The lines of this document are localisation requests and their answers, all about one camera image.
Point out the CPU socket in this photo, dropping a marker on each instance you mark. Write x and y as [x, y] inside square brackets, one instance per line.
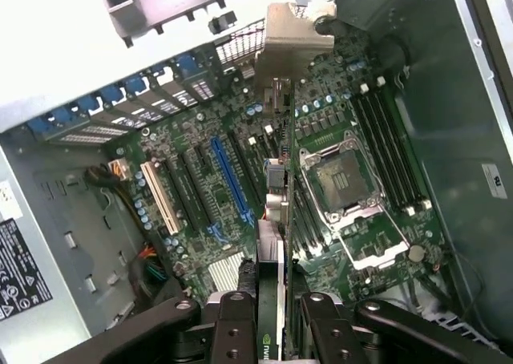
[340, 179]

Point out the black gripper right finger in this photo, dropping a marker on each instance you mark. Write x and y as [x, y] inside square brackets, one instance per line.
[332, 336]

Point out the silver chipset heatsink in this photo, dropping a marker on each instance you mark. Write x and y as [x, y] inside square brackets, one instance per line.
[224, 272]

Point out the black RAM slot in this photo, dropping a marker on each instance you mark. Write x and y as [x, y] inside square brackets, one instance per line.
[405, 149]
[396, 149]
[378, 149]
[387, 149]

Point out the black open PC case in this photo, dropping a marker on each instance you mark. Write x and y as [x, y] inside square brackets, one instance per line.
[441, 139]

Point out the green motherboard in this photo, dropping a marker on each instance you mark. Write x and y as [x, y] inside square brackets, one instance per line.
[433, 227]

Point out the metal socket cover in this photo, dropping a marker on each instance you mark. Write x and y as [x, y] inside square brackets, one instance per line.
[376, 260]

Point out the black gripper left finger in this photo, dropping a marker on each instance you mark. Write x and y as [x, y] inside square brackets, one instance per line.
[232, 332]

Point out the black expansion slot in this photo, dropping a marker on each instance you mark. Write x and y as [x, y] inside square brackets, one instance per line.
[244, 167]

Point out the grey power supply unit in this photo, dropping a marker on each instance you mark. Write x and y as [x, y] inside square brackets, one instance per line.
[24, 268]

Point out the white expansion slot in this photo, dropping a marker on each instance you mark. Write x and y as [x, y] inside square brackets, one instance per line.
[160, 199]

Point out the round coin battery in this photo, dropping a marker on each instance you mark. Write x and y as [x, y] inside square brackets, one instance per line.
[416, 253]

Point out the blue expansion slot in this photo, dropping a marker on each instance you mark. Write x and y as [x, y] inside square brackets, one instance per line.
[230, 179]

